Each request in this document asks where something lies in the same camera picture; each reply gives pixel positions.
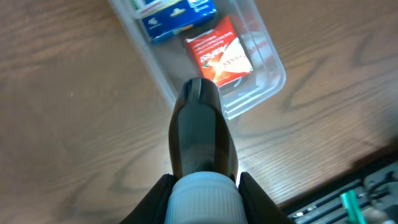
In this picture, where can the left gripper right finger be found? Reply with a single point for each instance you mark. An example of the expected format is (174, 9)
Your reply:
(259, 207)

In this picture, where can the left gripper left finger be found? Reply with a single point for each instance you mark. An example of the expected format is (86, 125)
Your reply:
(152, 208)

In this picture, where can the dark bottle white cap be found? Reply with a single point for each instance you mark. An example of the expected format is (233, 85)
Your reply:
(204, 159)

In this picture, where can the red Panadol box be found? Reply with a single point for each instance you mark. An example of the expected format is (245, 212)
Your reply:
(219, 53)

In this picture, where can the clear plastic container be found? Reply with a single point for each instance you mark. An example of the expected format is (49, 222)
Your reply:
(171, 65)

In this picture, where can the blue tall box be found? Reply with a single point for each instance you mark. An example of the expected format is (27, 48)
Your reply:
(165, 19)

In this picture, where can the white Panadol box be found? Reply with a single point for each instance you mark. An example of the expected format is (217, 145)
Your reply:
(142, 8)

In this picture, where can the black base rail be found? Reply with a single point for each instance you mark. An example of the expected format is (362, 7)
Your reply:
(367, 195)

